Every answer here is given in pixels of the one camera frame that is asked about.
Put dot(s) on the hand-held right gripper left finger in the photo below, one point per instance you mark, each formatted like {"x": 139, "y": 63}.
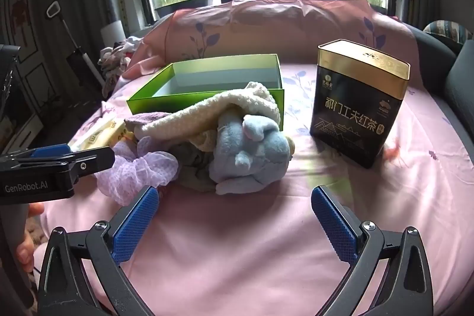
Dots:
{"x": 135, "y": 223}

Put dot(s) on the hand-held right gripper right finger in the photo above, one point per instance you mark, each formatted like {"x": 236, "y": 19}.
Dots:
{"x": 333, "y": 223}

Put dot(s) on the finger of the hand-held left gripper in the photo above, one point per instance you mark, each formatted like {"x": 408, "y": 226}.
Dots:
{"x": 52, "y": 151}
{"x": 92, "y": 162}

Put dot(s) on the purple mesh bath pouf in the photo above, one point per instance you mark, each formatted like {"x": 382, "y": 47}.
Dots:
{"x": 137, "y": 171}

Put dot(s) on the purple and grey towel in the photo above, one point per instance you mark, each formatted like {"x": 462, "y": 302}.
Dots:
{"x": 194, "y": 168}

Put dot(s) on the blue plush elephant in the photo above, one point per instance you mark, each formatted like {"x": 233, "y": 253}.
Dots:
{"x": 255, "y": 153}

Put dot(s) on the cream knitted cloth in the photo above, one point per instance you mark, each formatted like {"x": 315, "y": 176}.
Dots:
{"x": 207, "y": 108}

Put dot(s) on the green cardboard box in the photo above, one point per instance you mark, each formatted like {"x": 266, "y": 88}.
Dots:
{"x": 222, "y": 71}

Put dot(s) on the person's left hand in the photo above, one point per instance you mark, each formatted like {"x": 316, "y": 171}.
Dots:
{"x": 24, "y": 253}

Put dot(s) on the yellow tissue packet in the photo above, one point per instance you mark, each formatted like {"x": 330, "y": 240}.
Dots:
{"x": 92, "y": 138}

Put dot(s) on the white and black floor mop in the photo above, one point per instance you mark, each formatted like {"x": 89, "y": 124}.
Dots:
{"x": 79, "y": 57}

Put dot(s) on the pile of clothes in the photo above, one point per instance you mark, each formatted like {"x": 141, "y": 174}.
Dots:
{"x": 116, "y": 60}

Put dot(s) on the black and gold tea tin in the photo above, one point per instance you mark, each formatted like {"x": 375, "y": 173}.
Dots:
{"x": 351, "y": 112}

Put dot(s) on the white cylindrical lamp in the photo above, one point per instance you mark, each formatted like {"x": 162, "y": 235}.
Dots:
{"x": 112, "y": 34}

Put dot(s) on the grey sofa cushion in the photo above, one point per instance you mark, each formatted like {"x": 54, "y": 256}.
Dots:
{"x": 440, "y": 68}

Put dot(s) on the pink floral pillow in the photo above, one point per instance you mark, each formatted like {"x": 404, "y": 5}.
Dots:
{"x": 259, "y": 31}

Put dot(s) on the patterned pillow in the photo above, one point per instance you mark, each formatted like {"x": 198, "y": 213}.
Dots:
{"x": 448, "y": 31}

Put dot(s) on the wall poster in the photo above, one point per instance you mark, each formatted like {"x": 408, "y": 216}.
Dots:
{"x": 20, "y": 16}

